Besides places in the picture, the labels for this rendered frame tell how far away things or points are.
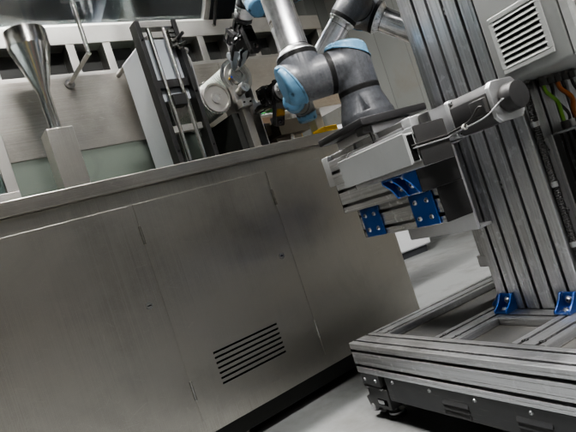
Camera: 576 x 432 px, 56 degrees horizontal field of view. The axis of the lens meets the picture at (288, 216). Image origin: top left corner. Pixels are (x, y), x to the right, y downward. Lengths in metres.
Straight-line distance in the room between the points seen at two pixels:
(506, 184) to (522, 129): 0.15
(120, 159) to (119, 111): 0.20
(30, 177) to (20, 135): 0.16
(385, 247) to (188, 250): 0.84
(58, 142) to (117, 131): 0.42
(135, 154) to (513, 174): 1.52
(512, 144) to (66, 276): 1.18
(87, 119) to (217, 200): 0.78
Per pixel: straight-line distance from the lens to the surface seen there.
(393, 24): 2.04
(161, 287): 1.65
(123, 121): 2.39
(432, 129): 1.22
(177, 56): 2.09
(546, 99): 1.44
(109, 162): 2.32
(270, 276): 1.83
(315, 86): 1.50
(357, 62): 1.53
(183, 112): 2.34
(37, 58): 2.09
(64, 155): 1.99
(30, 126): 2.29
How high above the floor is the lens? 0.64
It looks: level
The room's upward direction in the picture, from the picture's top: 18 degrees counter-clockwise
